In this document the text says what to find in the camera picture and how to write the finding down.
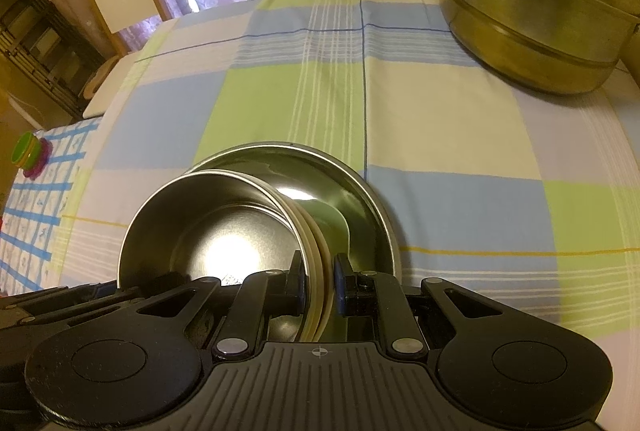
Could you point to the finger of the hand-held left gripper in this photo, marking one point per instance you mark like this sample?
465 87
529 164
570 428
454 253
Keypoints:
110 303

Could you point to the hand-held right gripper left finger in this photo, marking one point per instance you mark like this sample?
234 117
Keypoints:
300 283

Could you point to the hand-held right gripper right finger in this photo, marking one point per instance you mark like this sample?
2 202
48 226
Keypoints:
341 283

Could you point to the cream plastic bowl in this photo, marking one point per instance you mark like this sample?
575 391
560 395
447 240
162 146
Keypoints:
317 261

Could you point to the large stainless steel basin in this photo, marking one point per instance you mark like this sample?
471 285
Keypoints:
350 181

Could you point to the small stainless steel bowl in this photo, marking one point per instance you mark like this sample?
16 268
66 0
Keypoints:
200 231

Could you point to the blue checked cloth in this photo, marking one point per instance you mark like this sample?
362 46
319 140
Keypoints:
35 221

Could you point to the green pink stacked toy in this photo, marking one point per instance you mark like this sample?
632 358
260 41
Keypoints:
31 156

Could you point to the checked pastel tablecloth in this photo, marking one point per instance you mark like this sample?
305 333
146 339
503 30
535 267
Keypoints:
450 136

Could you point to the tan curved wooden object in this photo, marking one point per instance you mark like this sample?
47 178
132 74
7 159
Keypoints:
95 81

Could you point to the dark metal rack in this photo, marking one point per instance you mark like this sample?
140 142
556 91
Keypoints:
40 46

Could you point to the stacked stainless steel steamer pot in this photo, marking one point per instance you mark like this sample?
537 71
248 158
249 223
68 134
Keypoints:
525 11

